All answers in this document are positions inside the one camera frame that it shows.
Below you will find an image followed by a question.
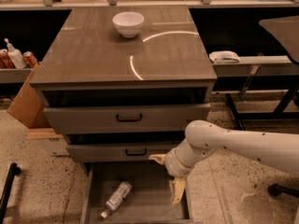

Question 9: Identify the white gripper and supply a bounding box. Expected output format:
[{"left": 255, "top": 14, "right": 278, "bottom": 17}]
[{"left": 149, "top": 149, "right": 192, "bottom": 205}]

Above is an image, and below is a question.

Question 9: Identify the clear plastic water bottle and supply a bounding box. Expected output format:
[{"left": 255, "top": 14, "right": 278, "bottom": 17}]
[{"left": 100, "top": 181, "right": 132, "bottom": 219}]

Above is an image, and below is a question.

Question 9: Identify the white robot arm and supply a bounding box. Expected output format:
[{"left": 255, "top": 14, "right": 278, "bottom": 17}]
[{"left": 149, "top": 120, "right": 299, "bottom": 205}]

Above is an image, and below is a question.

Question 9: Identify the bottom open grey drawer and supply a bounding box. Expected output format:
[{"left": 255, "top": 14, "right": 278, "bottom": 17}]
[{"left": 80, "top": 161, "right": 192, "bottom": 224}]

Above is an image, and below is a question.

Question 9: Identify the top grey drawer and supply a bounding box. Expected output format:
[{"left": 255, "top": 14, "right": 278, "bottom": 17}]
[{"left": 44, "top": 104, "right": 210, "bottom": 134}]

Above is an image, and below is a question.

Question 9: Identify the middle grey drawer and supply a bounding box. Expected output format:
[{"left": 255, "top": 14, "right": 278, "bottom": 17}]
[{"left": 66, "top": 142, "right": 179, "bottom": 163}]

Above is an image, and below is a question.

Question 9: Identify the grey drawer cabinet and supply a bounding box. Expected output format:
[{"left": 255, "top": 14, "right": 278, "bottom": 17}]
[{"left": 29, "top": 5, "right": 218, "bottom": 173}]

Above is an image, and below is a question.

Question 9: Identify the white pump bottle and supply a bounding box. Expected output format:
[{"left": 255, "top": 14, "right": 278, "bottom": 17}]
[{"left": 5, "top": 38, "right": 27, "bottom": 69}]

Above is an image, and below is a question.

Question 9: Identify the black chair base leg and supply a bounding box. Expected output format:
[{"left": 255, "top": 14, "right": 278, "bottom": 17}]
[{"left": 267, "top": 184, "right": 299, "bottom": 198}]

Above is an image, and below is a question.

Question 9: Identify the white box on floor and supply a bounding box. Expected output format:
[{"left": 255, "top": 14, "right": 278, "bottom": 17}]
[{"left": 26, "top": 128, "right": 68, "bottom": 157}]

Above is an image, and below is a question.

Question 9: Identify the folded white cloth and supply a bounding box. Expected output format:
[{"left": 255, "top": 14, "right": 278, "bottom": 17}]
[{"left": 209, "top": 50, "right": 240, "bottom": 63}]

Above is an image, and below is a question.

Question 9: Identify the right grey shelf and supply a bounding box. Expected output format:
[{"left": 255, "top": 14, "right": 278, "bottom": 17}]
[{"left": 213, "top": 56, "right": 299, "bottom": 77}]

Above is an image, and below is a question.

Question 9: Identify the grey shelf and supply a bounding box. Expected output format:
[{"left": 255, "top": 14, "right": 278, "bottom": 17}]
[
  {"left": 213, "top": 56, "right": 299, "bottom": 77},
  {"left": 0, "top": 68, "right": 32, "bottom": 84}
]

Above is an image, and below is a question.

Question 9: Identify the white ceramic bowl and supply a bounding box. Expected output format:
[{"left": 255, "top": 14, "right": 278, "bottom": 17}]
[{"left": 112, "top": 12, "right": 144, "bottom": 38}]

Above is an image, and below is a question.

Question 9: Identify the black bar lower left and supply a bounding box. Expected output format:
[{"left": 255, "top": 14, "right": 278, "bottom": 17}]
[{"left": 0, "top": 162, "right": 21, "bottom": 224}]

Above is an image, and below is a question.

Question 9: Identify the brown cardboard box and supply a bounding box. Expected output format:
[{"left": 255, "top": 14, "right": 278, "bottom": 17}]
[{"left": 7, "top": 66, "right": 50, "bottom": 129}]

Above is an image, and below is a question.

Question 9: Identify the red soda can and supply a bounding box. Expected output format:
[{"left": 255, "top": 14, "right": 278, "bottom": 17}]
[
  {"left": 23, "top": 51, "right": 39, "bottom": 67},
  {"left": 0, "top": 49, "right": 14, "bottom": 68}
]

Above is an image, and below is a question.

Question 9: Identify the grey round table top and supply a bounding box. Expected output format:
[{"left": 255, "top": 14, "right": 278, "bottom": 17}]
[{"left": 259, "top": 16, "right": 299, "bottom": 64}]

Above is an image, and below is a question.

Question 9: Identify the left grey shelf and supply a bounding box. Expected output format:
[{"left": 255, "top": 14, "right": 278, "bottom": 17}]
[{"left": 0, "top": 68, "right": 32, "bottom": 84}]

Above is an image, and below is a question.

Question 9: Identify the red soda can left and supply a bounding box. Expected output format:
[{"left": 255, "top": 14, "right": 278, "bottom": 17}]
[{"left": 0, "top": 49, "right": 14, "bottom": 68}]

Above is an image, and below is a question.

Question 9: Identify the black middle drawer handle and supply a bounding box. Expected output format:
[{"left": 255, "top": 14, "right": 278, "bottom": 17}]
[{"left": 125, "top": 148, "right": 148, "bottom": 157}]

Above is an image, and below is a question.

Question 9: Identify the black drawer handle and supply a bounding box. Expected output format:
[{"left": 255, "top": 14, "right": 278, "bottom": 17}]
[
  {"left": 125, "top": 148, "right": 148, "bottom": 157},
  {"left": 115, "top": 114, "right": 143, "bottom": 122}
]

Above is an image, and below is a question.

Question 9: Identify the black top drawer handle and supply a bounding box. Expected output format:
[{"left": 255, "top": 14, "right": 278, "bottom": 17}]
[{"left": 115, "top": 114, "right": 143, "bottom": 122}]

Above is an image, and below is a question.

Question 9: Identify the black table leg frame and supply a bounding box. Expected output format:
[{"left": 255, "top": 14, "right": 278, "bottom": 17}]
[{"left": 225, "top": 82, "right": 299, "bottom": 131}]

